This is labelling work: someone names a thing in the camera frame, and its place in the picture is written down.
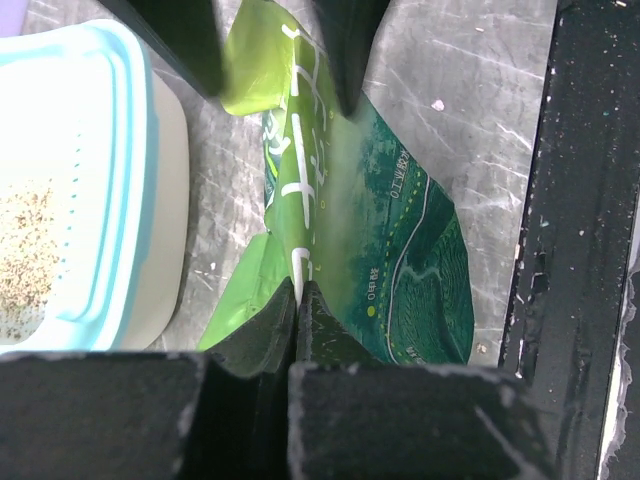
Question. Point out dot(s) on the scattered litter granules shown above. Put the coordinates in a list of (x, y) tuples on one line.
[(29, 254)]

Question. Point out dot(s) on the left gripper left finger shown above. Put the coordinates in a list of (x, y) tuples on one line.
[(217, 414)]

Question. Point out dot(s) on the green litter bag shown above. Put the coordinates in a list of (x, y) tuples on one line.
[(346, 206)]

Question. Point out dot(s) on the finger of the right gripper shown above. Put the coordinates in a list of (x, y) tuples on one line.
[(348, 29), (183, 32)]

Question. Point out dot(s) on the teal litter box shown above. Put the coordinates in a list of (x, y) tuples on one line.
[(82, 107)]

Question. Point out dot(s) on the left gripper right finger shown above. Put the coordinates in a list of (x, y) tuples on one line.
[(352, 418)]

